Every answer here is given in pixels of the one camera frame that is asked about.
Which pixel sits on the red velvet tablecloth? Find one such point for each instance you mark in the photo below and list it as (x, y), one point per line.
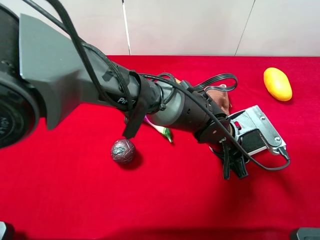
(63, 185)

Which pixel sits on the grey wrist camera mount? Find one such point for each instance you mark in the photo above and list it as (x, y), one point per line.
(253, 118)

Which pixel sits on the black white board eraser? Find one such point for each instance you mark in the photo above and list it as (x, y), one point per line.
(253, 143)

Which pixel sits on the dark purple ball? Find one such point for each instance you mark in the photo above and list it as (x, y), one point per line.
(123, 151)

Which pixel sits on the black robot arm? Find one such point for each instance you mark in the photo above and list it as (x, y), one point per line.
(48, 74)

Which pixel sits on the brown cloth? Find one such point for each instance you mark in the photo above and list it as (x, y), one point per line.
(221, 98)

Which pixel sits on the purple toy eggplant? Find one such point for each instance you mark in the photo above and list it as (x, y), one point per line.
(164, 131)

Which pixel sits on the orange toy mango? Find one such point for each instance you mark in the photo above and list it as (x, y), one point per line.
(277, 84)

